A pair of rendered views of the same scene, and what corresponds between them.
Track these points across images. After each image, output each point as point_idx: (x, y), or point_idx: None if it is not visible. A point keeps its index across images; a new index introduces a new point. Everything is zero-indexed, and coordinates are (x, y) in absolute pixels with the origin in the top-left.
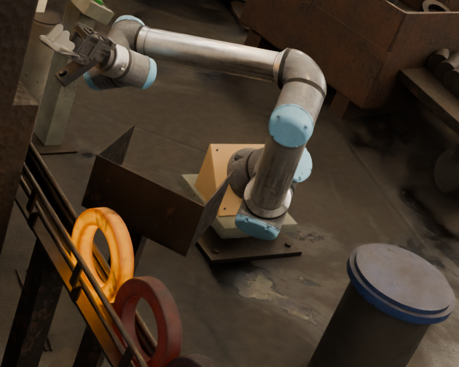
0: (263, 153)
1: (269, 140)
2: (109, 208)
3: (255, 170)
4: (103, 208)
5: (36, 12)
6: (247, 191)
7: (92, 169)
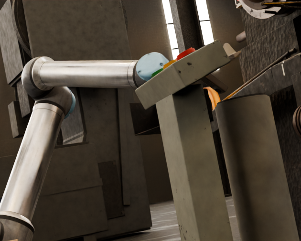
0: (52, 148)
1: (60, 126)
2: (207, 87)
3: None
4: (209, 87)
5: (239, 7)
6: (30, 222)
7: (209, 97)
